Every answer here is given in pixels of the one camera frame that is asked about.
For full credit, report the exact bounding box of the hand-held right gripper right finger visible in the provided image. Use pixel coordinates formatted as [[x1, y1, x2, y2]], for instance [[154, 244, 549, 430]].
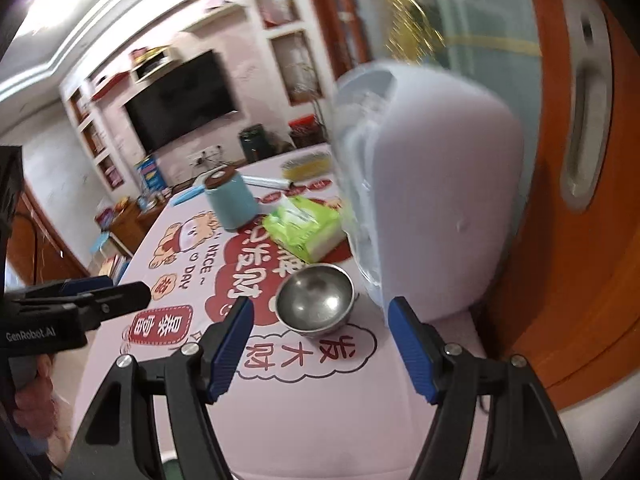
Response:
[[386, 295, 583, 480]]

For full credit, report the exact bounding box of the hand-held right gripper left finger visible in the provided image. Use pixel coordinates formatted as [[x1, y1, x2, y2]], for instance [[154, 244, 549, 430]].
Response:
[[60, 296, 256, 480]]

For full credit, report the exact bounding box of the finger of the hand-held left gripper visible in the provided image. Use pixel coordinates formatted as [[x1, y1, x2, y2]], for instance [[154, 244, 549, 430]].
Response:
[[15, 275, 113, 302], [75, 281, 152, 331]]

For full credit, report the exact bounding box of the small steel bowl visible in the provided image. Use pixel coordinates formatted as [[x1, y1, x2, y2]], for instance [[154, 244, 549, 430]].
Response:
[[274, 263, 358, 337]]

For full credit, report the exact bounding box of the person's left hand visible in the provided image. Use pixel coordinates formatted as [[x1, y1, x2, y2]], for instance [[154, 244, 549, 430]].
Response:
[[12, 352, 55, 441]]

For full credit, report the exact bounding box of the stack of books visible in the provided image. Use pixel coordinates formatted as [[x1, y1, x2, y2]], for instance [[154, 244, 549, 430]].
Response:
[[102, 255, 130, 281]]

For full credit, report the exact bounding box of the light blue round stool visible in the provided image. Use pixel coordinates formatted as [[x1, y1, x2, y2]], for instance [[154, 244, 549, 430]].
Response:
[[90, 232, 116, 256]]

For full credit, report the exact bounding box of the brown wooden door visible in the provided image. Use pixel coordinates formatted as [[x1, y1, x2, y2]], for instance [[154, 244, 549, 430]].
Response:
[[0, 180, 91, 291]]

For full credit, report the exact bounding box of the wooden television cabinet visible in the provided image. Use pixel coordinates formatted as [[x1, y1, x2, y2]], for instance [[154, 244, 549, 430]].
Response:
[[107, 192, 171, 256]]

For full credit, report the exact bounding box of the printed pink tablecloth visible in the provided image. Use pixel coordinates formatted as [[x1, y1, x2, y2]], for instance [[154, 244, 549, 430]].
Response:
[[70, 142, 501, 480]]

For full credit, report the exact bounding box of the blue box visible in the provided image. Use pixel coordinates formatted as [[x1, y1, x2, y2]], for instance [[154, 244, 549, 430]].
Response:
[[134, 155, 166, 191]]

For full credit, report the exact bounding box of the teal canister with brown lid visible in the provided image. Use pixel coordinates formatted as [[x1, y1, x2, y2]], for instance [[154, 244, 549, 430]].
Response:
[[202, 167, 258, 232]]

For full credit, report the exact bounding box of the green tissue pack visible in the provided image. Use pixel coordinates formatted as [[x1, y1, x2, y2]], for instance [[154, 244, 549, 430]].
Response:
[[262, 196, 343, 263]]

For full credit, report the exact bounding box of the cling film roll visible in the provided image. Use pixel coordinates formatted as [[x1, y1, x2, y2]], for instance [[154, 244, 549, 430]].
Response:
[[241, 174, 292, 192]]

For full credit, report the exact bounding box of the black television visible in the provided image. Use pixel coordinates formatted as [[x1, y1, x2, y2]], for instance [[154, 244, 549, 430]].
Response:
[[124, 50, 240, 153]]

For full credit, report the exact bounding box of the orange sliding door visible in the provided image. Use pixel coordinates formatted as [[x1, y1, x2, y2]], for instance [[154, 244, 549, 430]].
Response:
[[480, 0, 640, 411]]

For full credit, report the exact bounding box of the gold hanging ornament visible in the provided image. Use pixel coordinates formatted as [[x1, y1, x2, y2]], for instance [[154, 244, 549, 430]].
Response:
[[375, 0, 446, 63]]

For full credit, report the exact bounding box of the red wall shelf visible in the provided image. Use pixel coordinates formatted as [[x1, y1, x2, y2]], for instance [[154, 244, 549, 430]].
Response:
[[90, 72, 128, 101]]

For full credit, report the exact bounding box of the white wall shelf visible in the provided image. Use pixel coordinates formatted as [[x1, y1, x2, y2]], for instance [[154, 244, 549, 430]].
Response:
[[131, 46, 176, 83]]

